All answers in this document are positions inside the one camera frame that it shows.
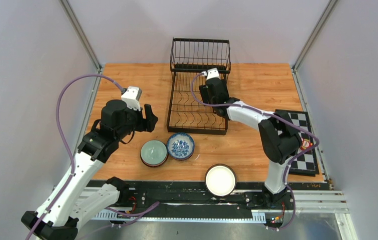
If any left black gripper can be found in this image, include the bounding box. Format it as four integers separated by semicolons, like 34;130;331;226
116;102;158;141

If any black wire dish rack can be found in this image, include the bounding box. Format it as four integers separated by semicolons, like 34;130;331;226
167;37;231;135

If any blue floral bowl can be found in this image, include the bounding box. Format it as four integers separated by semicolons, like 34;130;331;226
166;132;195;161

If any white bowl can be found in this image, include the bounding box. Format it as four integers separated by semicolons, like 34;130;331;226
205;164;237;197

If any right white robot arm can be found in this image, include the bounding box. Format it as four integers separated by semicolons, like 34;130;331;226
199;77;302;209

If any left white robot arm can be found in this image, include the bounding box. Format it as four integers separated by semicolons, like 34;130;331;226
21;99;158;240

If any celadon bowl black rim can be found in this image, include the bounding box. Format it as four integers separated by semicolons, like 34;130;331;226
140;140;168;168

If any red owl toy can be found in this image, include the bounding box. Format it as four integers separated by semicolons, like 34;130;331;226
299;138;313;151

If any black white checkerboard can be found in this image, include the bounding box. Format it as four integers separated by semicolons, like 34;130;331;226
286;110;319;177

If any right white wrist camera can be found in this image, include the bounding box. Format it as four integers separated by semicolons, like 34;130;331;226
202;67;220;80

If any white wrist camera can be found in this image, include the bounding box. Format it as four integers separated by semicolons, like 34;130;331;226
121;86;142;111
202;67;220;80

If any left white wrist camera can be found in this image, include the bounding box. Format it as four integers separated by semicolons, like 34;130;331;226
121;86;142;111

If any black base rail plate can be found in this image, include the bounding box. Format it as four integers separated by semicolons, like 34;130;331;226
110;180;295;219

